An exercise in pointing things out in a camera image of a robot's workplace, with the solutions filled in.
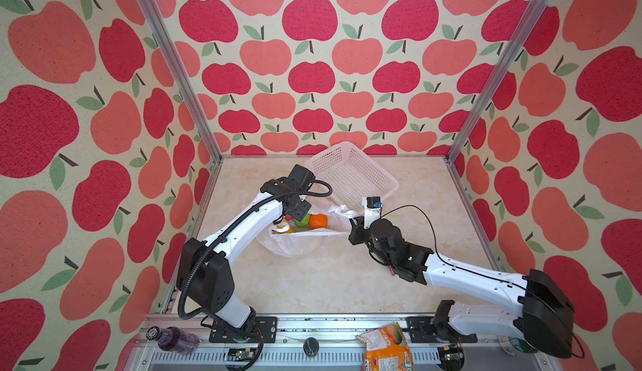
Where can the aluminium front rail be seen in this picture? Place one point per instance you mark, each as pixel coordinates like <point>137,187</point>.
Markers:
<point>284,336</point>

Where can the black round knob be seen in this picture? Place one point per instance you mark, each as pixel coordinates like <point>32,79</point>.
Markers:
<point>311,347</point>

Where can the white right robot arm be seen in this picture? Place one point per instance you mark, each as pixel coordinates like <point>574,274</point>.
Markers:
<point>530,307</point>

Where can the orange toy fruit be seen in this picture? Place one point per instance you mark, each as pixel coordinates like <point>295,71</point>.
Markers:
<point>319,221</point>

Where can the purple drink bottle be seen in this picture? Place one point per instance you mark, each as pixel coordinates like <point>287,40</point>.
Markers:
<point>173,340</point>

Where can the aluminium frame post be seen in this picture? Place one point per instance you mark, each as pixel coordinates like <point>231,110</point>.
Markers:
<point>515,45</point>
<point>173,59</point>

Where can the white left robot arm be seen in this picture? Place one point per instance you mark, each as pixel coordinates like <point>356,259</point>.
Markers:
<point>204,275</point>

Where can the aluminium frame post left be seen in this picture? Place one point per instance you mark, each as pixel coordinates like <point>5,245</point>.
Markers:
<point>173,59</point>

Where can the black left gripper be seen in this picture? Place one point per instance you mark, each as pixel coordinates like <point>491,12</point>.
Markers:
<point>302,211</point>

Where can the white plastic bag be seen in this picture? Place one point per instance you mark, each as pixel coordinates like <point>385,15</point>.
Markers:
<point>305,240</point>

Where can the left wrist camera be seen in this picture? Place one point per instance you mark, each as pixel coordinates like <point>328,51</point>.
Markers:
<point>300,178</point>

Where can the orange snack bag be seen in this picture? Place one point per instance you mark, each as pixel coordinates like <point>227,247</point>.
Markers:
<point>386,349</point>

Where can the aluminium frame post right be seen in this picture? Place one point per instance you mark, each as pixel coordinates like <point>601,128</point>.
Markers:
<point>515,45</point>

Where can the green toy fruit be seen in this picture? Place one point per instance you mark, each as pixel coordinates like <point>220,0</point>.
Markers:
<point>304,222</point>

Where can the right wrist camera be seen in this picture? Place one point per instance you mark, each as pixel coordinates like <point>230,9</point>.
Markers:
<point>372,210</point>

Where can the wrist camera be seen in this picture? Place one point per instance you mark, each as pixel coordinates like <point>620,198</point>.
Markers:
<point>300,178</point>
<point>372,210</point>

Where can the green drink can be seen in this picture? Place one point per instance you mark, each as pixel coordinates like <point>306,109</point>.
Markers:
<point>512,346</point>

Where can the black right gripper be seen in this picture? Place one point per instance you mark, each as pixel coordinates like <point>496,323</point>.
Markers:
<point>356,230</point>

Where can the white plastic mesh basket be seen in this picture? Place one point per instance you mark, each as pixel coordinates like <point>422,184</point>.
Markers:
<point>353,175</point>

